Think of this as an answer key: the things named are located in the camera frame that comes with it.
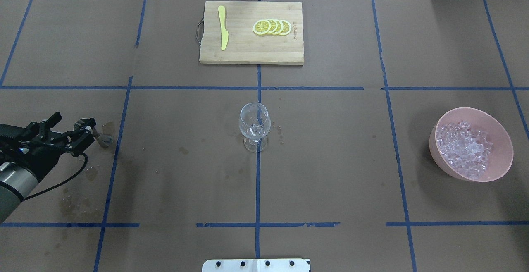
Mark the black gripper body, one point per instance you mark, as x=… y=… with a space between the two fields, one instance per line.
x=25 y=155

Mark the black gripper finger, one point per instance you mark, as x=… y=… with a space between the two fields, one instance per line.
x=48 y=124
x=81 y=137

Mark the small clear glass bottle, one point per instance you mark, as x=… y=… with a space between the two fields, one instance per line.
x=103 y=140

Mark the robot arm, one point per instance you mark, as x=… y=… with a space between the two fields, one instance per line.
x=17 y=183

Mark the clear wine glass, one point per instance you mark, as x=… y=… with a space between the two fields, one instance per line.
x=255 y=124

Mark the clear ice cubes pile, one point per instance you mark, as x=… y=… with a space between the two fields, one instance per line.
x=467 y=149

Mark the wooden cutting board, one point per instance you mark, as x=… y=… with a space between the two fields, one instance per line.
x=244 y=46

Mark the yellow plastic knife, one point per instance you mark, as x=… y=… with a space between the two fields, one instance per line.
x=223 y=30

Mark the lemon slice front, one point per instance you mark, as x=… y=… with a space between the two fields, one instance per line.
x=262 y=27

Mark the lemon slice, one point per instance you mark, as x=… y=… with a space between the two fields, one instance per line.
x=262 y=27
x=273 y=25
x=279 y=27
x=286 y=28

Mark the lemon slice back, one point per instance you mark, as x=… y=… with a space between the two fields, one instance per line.
x=286 y=28

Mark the pink plastic bowl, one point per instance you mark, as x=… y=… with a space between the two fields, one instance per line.
x=502 y=155

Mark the metal mount plate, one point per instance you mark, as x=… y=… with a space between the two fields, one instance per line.
x=257 y=265

